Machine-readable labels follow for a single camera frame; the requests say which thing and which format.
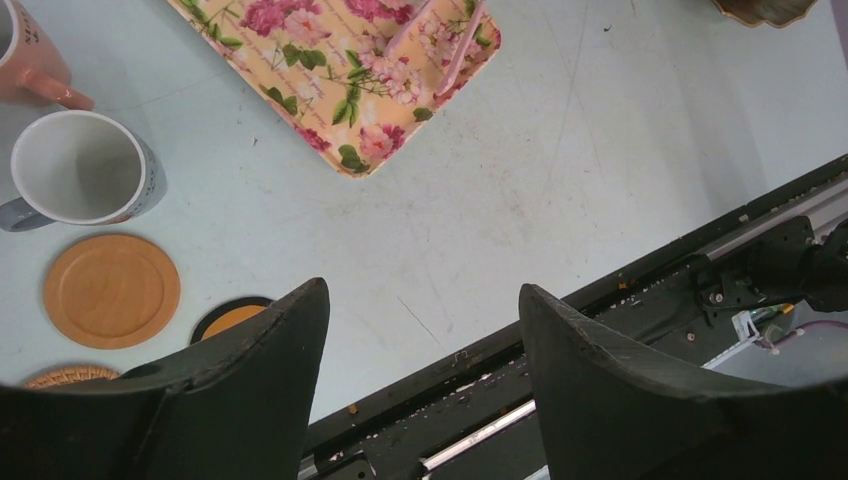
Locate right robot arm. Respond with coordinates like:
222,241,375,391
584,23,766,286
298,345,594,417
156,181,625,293
695,216,847,318

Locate orange question mark coaster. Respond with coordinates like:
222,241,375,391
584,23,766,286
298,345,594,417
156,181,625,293
189,296,272,345

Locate wooden round coaster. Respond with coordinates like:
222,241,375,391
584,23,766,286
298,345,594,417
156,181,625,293
23,365,120,389
42,234,181,350

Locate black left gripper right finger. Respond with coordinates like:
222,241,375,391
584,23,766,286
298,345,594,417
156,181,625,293
519,284,847,479

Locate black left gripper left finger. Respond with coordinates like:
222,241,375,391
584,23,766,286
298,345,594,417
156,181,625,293
1,278,330,479

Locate three tier black cake stand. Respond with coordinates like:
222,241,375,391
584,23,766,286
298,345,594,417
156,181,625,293
711,0,817,29

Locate small pink cup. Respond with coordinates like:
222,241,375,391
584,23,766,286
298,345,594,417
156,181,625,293
1,0,94,110

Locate floral rectangular tray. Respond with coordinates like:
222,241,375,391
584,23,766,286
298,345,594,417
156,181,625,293
173,1,502,178

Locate upper wooden round coaster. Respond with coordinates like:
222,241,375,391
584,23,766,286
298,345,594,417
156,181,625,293
42,234,181,350

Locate blue grey mug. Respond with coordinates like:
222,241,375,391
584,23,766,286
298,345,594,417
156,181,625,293
1,110,168,232

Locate lower wooden round coaster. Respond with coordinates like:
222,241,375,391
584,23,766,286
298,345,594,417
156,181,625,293
23,365,120,389

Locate pink handled metal tongs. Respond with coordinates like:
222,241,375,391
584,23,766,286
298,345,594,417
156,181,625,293
384,0,487,96

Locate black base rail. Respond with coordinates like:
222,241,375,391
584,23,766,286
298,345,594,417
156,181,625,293
298,158,847,479

